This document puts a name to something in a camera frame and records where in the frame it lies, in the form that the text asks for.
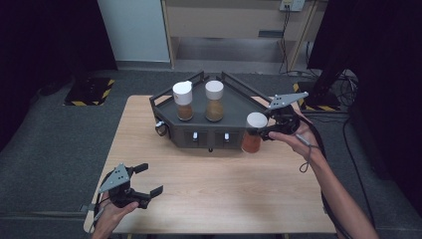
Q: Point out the black curtain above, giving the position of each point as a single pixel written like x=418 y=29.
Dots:
x=49 y=49
x=381 y=66

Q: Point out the round-lid tan powder spice jar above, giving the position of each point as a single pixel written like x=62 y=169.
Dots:
x=214 y=89

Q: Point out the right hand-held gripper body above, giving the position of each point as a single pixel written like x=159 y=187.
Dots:
x=287 y=99

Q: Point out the wooden shelf unit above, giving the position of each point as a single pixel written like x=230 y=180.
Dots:
x=225 y=20

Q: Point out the black metal stand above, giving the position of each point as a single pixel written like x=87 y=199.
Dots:
x=326 y=83

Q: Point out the dark grey corner spice rack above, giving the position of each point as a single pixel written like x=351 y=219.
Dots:
x=232 y=106

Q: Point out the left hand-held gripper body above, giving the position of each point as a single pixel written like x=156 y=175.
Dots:
x=116 y=178

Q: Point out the white spout-cap brown spice bottle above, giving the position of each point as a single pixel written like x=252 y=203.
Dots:
x=182 y=94

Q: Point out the yellow black striped floor plate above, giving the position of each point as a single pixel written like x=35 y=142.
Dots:
x=99 y=96
x=318 y=107

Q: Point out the round-lid orange powder spice jar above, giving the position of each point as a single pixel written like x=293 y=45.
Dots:
x=256 y=120

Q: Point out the grey table clip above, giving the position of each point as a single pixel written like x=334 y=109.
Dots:
x=87 y=208

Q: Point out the person's right hand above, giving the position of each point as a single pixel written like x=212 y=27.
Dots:
x=305 y=142

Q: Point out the person's left hand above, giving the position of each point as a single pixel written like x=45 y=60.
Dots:
x=111 y=217

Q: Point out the white power strip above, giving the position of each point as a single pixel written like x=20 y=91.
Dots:
x=292 y=4

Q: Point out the black rack hook white tip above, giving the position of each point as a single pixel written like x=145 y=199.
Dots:
x=227 y=136
x=195 y=136
x=161 y=128

